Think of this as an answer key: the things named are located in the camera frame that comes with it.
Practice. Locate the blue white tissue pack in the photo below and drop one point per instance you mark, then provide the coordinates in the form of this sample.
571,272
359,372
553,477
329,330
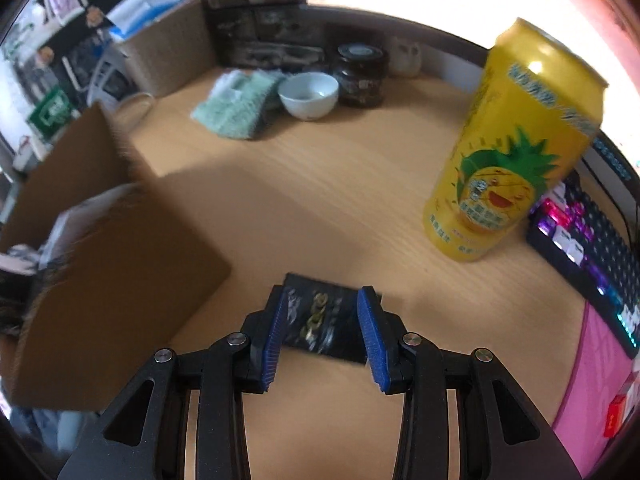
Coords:
145,10

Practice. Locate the black cart with flower band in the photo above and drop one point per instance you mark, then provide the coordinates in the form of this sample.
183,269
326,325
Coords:
80,57

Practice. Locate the brown cardboard box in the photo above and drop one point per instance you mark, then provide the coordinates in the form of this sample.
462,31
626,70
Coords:
125,285

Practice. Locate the pink desk mat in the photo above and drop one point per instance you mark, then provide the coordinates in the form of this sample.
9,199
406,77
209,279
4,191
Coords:
595,375

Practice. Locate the backlit black keyboard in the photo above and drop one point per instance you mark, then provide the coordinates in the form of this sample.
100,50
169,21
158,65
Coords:
600,250

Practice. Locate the clear water bottle green label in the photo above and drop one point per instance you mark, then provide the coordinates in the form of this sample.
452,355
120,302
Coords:
50,110

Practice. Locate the small white bowl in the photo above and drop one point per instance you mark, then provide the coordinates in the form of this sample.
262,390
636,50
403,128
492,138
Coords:
309,95

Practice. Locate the yellow pineapple drink can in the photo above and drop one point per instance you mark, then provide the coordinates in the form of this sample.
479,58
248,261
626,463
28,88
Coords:
510,125

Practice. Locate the small white figurine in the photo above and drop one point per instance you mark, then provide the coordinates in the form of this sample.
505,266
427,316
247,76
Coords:
406,57

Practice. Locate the green knitted cloth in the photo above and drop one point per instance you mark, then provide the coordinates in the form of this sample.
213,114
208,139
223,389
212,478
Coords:
235,105

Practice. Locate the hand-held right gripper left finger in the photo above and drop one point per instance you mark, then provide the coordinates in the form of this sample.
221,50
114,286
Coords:
275,340

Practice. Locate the dark glass jar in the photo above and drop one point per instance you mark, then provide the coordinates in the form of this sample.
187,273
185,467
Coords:
360,77

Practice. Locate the wooden desktop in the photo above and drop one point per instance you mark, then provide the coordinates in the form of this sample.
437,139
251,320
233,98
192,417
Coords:
325,200

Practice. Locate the black pocket tissue pack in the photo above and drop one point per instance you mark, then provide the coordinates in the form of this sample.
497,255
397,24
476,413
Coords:
320,320

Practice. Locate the small red box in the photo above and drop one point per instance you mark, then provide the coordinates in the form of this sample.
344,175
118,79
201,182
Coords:
616,415

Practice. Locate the person's grey trousers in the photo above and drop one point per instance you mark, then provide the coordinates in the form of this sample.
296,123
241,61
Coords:
50,435

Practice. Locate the beige woven plastic basket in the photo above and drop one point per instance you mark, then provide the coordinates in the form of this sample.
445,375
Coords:
165,55

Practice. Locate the dark acrylic drawer organizer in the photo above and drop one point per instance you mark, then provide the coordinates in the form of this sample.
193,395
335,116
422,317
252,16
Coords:
260,20

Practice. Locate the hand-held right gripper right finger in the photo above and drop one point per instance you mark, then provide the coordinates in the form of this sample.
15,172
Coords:
372,340

